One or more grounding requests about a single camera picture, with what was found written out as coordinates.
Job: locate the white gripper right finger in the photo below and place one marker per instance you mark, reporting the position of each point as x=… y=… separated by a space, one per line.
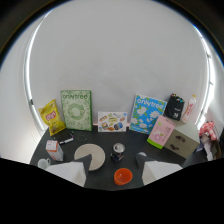
x=155 y=170

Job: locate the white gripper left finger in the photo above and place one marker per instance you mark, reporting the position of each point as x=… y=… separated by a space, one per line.
x=71 y=170

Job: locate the food sticker sheet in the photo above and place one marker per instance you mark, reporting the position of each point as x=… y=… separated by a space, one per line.
x=112 y=121

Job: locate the small white orange carton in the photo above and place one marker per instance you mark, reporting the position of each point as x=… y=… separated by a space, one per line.
x=54 y=150

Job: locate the round beige coaster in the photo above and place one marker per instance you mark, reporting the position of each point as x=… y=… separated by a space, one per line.
x=93 y=154

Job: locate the white cup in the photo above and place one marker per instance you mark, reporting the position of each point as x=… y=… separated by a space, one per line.
x=43 y=163

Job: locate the orange bowl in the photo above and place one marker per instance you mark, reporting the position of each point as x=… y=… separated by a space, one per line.
x=123 y=176

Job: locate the black marker pack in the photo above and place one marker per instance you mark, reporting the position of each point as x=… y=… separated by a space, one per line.
x=64 y=137

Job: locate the pink and green box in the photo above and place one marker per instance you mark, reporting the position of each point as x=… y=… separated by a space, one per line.
x=161 y=132

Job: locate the dark drink can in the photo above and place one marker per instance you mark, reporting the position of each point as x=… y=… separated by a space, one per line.
x=117 y=152

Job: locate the beige cardboard box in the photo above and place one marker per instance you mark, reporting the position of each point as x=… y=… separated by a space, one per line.
x=183 y=138

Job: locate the yellow chips bag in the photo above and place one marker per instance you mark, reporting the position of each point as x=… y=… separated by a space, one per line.
x=52 y=117

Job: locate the blue onlytree book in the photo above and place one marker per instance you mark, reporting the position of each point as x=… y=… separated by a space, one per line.
x=146 y=113

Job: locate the green onlytree book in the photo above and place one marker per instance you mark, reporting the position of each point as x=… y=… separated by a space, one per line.
x=77 y=110

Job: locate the black pen holder bag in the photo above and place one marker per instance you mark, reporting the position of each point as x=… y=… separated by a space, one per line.
x=175 y=107

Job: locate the pink red cloth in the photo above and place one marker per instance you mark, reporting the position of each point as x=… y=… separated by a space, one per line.
x=208 y=130

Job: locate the white bottle with red print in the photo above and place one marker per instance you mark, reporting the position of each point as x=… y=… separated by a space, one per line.
x=189 y=109

